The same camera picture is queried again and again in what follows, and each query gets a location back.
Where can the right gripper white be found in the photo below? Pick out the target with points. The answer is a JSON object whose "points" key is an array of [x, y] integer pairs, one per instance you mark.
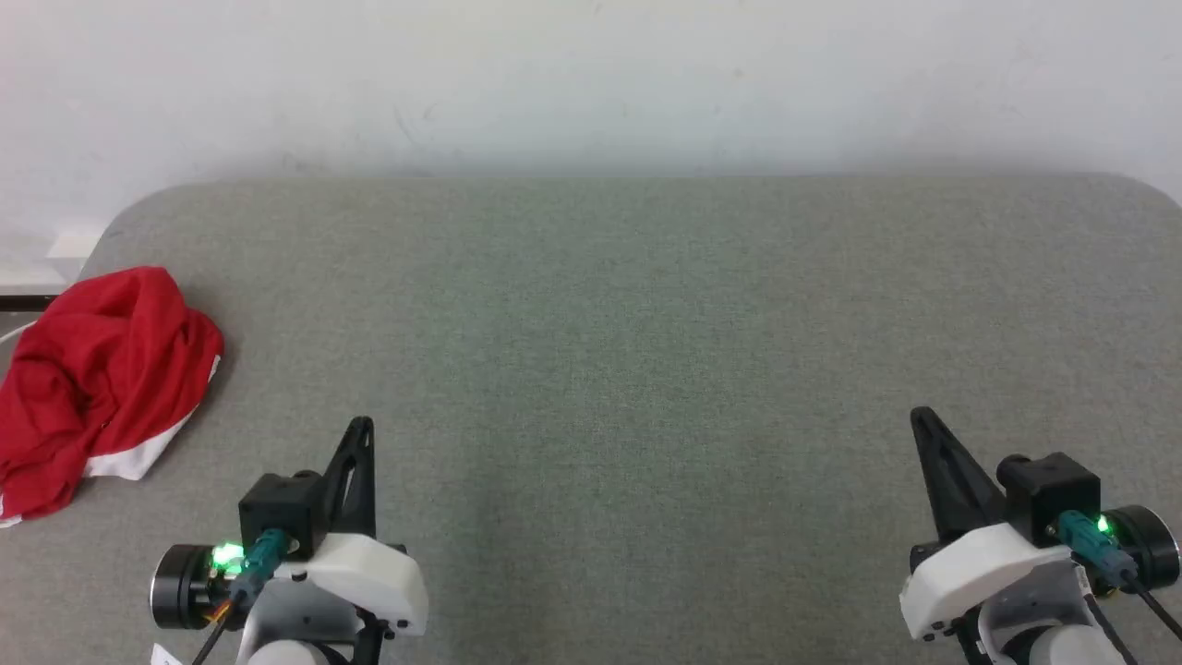
{"points": [[988, 573]]}

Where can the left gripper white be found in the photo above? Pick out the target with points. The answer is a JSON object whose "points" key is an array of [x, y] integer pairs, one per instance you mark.
{"points": [[369, 582]]}

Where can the red basketball shorts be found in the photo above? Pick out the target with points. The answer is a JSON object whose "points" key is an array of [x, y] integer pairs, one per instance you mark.
{"points": [[92, 369]]}

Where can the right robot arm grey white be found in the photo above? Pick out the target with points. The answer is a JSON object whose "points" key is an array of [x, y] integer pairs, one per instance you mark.
{"points": [[1062, 651]]}

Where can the grey fabric table cover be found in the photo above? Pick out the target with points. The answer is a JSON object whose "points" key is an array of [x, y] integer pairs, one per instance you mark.
{"points": [[600, 369]]}

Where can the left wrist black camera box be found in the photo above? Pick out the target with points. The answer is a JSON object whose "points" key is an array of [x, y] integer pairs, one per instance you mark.
{"points": [[277, 508]]}

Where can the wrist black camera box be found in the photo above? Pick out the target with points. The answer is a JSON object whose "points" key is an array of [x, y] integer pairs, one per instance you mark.
{"points": [[1048, 489], [277, 508]]}

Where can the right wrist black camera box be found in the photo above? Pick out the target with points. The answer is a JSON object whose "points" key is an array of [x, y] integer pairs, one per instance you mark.
{"points": [[1048, 489]]}

